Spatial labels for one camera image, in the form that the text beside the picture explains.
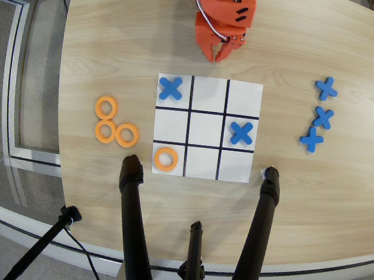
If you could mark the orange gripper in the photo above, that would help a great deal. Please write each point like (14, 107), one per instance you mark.
(207, 34)

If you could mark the blue foam cross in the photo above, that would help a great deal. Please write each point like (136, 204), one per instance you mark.
(323, 118)
(326, 89)
(241, 133)
(311, 139)
(170, 88)

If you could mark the white tic-tac-toe paper board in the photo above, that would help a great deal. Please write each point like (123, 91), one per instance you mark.
(205, 128)

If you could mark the white framed glass panel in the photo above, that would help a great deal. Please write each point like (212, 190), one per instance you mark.
(14, 74)

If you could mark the thin black tripod leg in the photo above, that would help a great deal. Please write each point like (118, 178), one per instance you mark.
(194, 260)

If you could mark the black slim stand pole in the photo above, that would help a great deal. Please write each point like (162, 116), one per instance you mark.
(41, 245)

